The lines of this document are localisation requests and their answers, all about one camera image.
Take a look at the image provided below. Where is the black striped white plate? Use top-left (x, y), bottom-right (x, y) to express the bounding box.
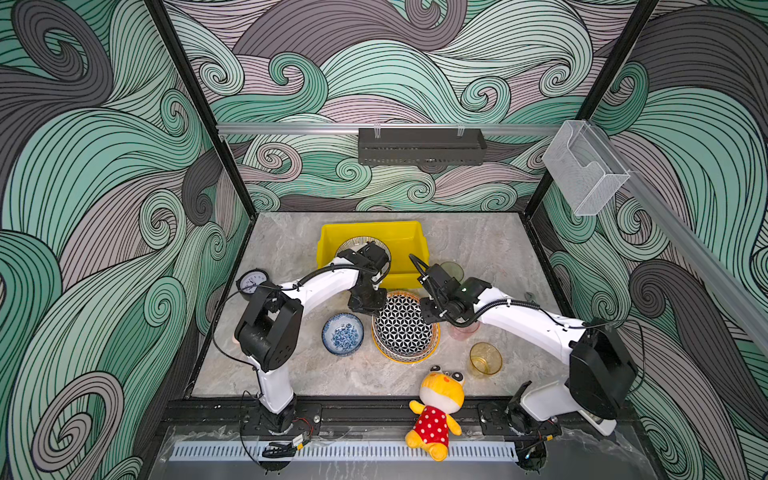
top-left (335, 236), bottom-right (392, 280)

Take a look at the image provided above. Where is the geometric flower pattern plate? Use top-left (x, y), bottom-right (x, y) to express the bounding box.
top-left (371, 292), bottom-right (441, 361)

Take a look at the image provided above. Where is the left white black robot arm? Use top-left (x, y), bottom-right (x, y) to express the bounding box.
top-left (234, 240), bottom-right (391, 430)

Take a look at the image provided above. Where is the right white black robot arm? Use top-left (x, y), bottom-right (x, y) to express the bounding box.
top-left (411, 256), bottom-right (638, 436)

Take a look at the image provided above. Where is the yellow plastic bin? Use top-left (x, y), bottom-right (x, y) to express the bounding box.
top-left (316, 221), bottom-right (430, 290)

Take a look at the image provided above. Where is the green transparent cup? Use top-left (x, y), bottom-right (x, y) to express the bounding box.
top-left (440, 261), bottom-right (465, 283)

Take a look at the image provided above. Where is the pink transparent cup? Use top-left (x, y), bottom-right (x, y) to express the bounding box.
top-left (448, 322), bottom-right (480, 341)

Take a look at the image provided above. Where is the amber transparent cup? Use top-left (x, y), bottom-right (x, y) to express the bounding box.
top-left (469, 342), bottom-right (503, 378)

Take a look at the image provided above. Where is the blue floral bowl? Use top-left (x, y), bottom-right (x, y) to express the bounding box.
top-left (321, 313), bottom-right (365, 357)

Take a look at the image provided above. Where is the yellow plush toy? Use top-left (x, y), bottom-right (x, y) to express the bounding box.
top-left (405, 365), bottom-right (465, 462)

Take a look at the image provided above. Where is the round pressure gauge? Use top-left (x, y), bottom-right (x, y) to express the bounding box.
top-left (237, 268), bottom-right (269, 296)

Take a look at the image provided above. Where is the white remote control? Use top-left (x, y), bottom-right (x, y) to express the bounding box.
top-left (584, 413), bottom-right (617, 437)

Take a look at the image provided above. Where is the black wall shelf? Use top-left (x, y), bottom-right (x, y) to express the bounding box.
top-left (357, 127), bottom-right (488, 167)

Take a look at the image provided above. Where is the clear plastic wall holder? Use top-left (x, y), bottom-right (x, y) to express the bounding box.
top-left (543, 120), bottom-right (630, 217)

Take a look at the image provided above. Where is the white slotted cable duct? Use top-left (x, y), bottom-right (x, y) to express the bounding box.
top-left (169, 440), bottom-right (518, 463)

